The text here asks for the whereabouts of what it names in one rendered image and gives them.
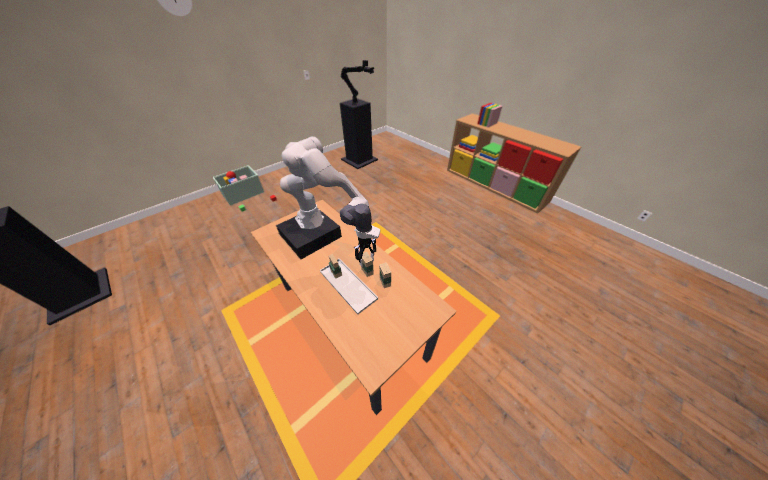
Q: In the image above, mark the brown block with dark green band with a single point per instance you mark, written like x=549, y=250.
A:
x=334, y=266
x=367, y=262
x=385, y=275

